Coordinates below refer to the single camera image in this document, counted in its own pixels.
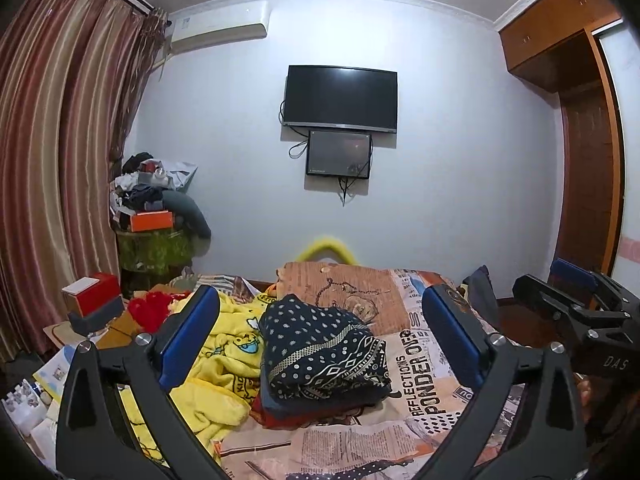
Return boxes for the navy patterned hoodie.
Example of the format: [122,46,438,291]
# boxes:
[259,294,393,403]

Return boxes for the orange box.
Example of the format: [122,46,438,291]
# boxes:
[129,211,175,233]

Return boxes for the pile of small white bottles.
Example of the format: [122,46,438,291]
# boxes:
[0,380,57,461]

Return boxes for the green covered table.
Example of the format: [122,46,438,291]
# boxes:
[116,230,196,276]

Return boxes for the printed bedsheet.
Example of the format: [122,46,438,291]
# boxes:
[190,260,581,480]

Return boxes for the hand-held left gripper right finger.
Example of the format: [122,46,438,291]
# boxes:
[400,285,586,480]

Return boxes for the black wall television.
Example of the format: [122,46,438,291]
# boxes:
[282,65,399,135]

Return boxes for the wooden door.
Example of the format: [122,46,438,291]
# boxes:
[557,87,617,281]

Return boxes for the red and white box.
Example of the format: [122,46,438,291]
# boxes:
[61,272,122,318]

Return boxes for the yellow foam ring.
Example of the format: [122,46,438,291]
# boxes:
[295,235,357,264]

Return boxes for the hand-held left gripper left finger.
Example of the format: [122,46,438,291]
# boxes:
[55,285,228,480]

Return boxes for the dark grey box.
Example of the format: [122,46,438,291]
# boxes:
[67,295,126,336]

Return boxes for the printed paper booklet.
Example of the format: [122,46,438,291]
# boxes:
[32,345,76,396]

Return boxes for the white air conditioner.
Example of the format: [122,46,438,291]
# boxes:
[167,2,271,56]

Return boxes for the flat cardboard sheet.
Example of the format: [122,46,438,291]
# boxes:
[42,310,151,351]

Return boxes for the small black wall monitor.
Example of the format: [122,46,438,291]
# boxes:
[306,130,372,180]

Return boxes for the dark grey jacket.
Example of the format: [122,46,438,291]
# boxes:
[160,192,212,241]

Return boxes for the red striped curtain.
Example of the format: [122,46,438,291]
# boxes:
[0,0,168,361]

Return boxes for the red fluffy garment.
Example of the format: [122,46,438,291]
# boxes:
[129,291,193,333]

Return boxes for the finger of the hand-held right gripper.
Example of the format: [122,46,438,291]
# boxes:
[512,274,596,333]
[551,258,640,313]

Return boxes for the wooden overhead cabinet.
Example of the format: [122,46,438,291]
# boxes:
[497,0,626,93]

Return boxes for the blue denim jeans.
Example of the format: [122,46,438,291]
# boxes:
[255,385,393,413]

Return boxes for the yellow cartoon fleece blanket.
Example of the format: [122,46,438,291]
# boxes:
[120,287,281,466]

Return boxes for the pile of mixed clothes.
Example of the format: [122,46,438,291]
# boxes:
[110,151,201,221]

